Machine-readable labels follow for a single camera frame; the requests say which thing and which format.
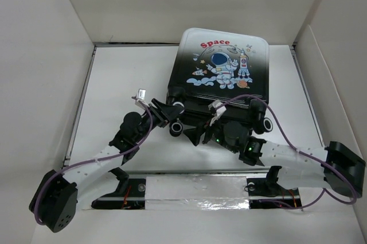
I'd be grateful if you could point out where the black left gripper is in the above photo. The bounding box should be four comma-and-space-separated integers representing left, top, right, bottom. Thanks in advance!
134, 99, 183, 144

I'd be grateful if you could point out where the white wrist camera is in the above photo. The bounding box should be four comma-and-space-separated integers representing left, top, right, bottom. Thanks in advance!
131, 88, 149, 110
208, 100, 227, 126

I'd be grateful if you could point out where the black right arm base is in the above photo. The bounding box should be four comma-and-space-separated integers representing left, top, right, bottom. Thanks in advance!
244, 177, 302, 210

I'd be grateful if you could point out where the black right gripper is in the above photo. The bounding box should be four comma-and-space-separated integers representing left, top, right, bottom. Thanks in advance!
183, 115, 239, 154

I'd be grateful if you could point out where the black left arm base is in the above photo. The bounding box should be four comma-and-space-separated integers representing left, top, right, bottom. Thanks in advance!
91, 168, 146, 210

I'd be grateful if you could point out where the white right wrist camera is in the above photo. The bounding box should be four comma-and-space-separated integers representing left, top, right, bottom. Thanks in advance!
208, 100, 227, 126

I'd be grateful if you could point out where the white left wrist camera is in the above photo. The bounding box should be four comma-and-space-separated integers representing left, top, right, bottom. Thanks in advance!
131, 88, 149, 110

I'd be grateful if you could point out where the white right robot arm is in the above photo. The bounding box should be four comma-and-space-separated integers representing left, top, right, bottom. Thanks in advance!
183, 121, 366, 198

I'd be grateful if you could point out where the black white space suitcase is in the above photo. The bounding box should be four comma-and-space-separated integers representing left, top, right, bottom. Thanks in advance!
166, 28, 272, 134

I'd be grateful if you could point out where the aluminium mounting rail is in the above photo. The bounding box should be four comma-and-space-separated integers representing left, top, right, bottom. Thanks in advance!
91, 193, 302, 202

